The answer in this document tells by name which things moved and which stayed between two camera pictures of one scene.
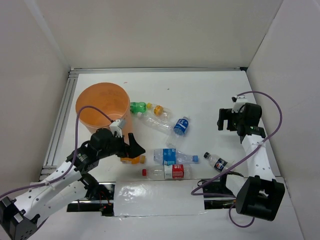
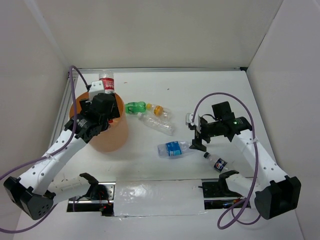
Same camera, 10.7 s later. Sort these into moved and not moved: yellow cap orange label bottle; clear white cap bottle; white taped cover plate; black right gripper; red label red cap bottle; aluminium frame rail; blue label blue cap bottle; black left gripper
Moved: black right gripper; blue label blue cap bottle; black left gripper; red label red cap bottle
Not moved: aluminium frame rail; yellow cap orange label bottle; clear white cap bottle; white taped cover plate
